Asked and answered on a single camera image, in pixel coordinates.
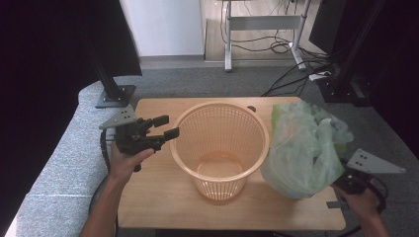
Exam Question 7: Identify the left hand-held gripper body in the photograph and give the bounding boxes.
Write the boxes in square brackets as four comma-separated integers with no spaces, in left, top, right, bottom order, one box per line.
[98,104,166,174]

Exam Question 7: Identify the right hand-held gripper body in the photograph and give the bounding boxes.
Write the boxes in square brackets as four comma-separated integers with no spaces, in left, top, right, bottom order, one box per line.
[331,147,407,196]

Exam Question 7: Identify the orange plastic lattice basket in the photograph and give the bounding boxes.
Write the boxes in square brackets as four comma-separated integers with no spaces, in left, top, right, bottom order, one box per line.
[169,101,271,202]

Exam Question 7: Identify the green plastic bag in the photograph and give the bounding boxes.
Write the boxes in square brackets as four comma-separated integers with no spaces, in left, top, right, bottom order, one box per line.
[260,100,355,200]

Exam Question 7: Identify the person's left hand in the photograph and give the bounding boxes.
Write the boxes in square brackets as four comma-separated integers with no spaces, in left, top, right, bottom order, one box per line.
[108,140,156,186]

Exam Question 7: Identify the person's right hand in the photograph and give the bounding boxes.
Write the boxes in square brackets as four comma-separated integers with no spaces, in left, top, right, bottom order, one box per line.
[330,179,380,219]

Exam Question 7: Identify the black metal stand with base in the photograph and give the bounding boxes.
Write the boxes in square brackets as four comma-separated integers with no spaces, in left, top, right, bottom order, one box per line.
[315,0,387,108]
[82,36,137,110]

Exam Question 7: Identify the white power strip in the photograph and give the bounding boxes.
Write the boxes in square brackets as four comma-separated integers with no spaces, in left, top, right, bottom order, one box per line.
[308,70,332,82]

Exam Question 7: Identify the dark curtain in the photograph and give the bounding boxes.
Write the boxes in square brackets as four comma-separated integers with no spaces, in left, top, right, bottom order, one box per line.
[0,0,143,233]

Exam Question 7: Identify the dark monitor panel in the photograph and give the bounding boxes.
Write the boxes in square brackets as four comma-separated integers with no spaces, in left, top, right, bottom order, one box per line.
[308,0,349,55]

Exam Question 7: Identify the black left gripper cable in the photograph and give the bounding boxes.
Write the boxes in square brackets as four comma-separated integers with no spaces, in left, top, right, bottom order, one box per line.
[88,128,118,237]

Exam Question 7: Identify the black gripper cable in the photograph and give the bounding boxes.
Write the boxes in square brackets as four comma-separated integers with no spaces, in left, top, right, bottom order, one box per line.
[88,128,118,237]
[339,176,389,237]

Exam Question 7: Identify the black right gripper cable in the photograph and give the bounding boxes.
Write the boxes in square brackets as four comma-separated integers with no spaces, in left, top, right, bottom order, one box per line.
[339,176,389,237]

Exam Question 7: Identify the bundle of black floor cables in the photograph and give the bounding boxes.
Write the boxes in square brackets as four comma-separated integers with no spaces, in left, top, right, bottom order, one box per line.
[219,0,340,98]

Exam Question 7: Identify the white metal desk frame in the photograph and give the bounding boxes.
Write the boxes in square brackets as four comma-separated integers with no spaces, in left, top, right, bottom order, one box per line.
[219,0,313,73]

